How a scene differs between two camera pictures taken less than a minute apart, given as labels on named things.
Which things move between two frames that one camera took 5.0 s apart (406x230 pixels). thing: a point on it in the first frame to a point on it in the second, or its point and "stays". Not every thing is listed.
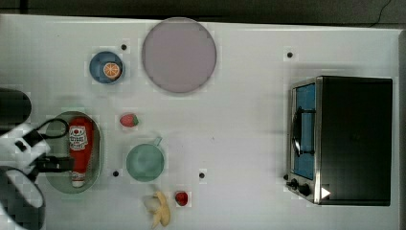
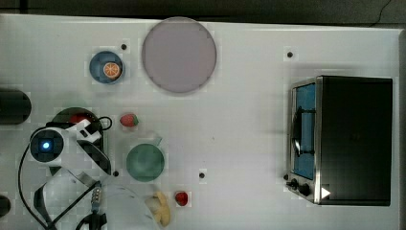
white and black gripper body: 21,147 to 82,130
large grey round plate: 179,55 stays
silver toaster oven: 340,140 stays
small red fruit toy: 181,198 stays
